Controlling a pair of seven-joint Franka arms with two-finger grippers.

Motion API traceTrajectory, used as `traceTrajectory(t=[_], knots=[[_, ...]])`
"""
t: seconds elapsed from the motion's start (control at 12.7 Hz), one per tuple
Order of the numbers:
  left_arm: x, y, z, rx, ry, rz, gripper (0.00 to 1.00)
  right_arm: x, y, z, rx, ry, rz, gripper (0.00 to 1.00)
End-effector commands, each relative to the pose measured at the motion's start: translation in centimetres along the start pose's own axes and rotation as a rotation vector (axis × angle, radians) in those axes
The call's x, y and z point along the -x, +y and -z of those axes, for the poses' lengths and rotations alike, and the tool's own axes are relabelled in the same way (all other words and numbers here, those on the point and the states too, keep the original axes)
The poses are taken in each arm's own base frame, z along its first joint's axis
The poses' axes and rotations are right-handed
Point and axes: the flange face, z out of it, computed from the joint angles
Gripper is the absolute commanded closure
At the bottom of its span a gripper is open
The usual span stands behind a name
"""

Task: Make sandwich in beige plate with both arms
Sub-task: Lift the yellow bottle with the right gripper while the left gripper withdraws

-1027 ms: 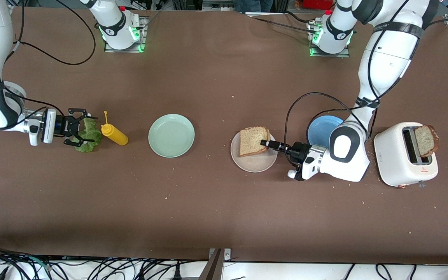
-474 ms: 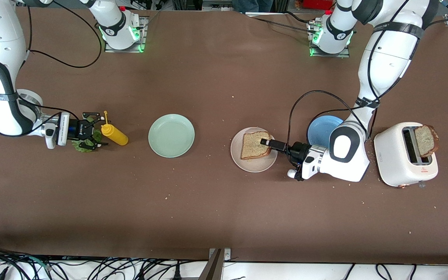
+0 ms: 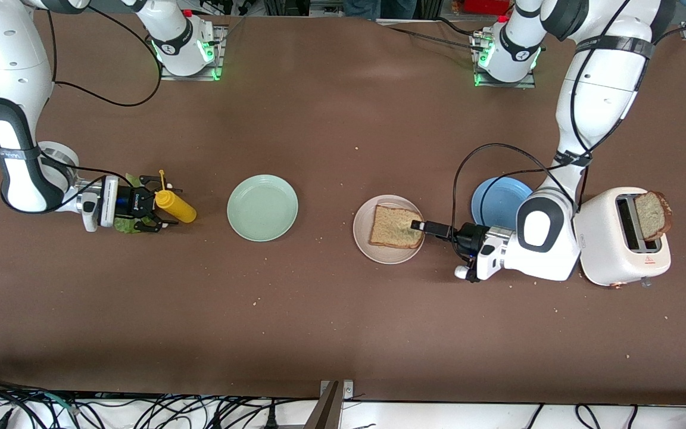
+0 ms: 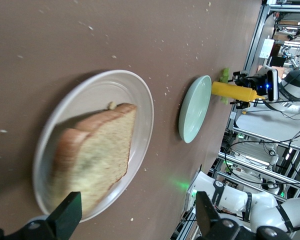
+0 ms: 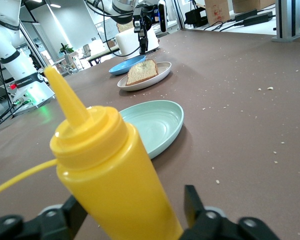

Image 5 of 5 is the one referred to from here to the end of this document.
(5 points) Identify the cardboard box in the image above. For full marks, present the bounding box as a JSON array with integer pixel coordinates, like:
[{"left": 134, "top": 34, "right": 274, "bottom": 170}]
[
  {"left": 204, "top": 0, "right": 231, "bottom": 27},
  {"left": 232, "top": 0, "right": 276, "bottom": 13}
]

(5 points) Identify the aluminium profile post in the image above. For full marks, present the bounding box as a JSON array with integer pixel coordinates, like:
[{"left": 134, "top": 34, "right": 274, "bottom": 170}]
[{"left": 271, "top": 0, "right": 300, "bottom": 42}]

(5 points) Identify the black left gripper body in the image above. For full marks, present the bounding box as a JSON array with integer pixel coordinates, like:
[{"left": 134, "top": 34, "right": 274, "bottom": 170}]
[{"left": 132, "top": 6, "right": 153, "bottom": 35}]

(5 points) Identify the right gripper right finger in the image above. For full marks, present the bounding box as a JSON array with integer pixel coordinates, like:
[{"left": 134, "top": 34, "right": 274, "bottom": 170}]
[{"left": 179, "top": 184, "right": 283, "bottom": 240}]

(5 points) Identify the black base cable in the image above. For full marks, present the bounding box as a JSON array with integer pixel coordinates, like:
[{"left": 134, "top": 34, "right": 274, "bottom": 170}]
[{"left": 0, "top": 98, "right": 20, "bottom": 133}]

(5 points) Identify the blue plate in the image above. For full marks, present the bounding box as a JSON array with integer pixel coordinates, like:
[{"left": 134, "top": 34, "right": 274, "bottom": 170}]
[{"left": 108, "top": 55, "right": 147, "bottom": 76}]

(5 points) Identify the black power adapter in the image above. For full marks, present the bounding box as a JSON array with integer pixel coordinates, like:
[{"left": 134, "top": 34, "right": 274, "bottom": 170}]
[
  {"left": 234, "top": 9, "right": 259, "bottom": 22},
  {"left": 242, "top": 13, "right": 276, "bottom": 27}
]

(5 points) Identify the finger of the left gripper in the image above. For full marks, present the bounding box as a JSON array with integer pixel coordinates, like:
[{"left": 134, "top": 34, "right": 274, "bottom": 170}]
[{"left": 138, "top": 29, "right": 149, "bottom": 55}]

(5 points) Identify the brown bread slice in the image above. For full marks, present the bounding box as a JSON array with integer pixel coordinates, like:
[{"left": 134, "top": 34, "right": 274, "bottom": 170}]
[
  {"left": 125, "top": 58, "right": 160, "bottom": 87},
  {"left": 116, "top": 21, "right": 136, "bottom": 33}
]

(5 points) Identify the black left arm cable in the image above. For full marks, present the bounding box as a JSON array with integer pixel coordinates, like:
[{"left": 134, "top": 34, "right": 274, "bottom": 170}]
[{"left": 86, "top": 0, "right": 141, "bottom": 58}]

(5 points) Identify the black electronic device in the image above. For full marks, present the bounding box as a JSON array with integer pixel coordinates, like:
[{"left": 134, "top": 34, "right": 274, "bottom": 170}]
[{"left": 184, "top": 9, "right": 211, "bottom": 28}]

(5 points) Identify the yellow squeeze bottle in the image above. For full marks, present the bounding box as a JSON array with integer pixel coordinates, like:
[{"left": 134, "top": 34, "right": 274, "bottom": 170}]
[{"left": 0, "top": 65, "right": 185, "bottom": 240}]

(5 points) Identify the white toaster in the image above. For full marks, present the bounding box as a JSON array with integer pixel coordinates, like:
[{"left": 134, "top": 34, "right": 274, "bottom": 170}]
[{"left": 114, "top": 24, "right": 160, "bottom": 57}]

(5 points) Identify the pale green plate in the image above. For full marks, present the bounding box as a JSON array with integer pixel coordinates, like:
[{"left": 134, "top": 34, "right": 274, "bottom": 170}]
[{"left": 118, "top": 99, "right": 185, "bottom": 160}]

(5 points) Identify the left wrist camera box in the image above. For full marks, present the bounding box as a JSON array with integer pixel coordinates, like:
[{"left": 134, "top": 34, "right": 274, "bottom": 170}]
[{"left": 157, "top": 0, "right": 169, "bottom": 33}]

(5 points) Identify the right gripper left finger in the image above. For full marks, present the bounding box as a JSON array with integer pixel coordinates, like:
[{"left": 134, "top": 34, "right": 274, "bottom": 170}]
[{"left": 0, "top": 194, "right": 88, "bottom": 240}]

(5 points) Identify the green potted plant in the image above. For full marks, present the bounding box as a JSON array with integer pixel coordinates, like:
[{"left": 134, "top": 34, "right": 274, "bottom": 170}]
[{"left": 58, "top": 43, "right": 75, "bottom": 55}]

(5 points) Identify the beige plate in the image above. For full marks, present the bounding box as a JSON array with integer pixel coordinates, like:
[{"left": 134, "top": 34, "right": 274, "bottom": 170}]
[{"left": 116, "top": 61, "right": 173, "bottom": 92}]

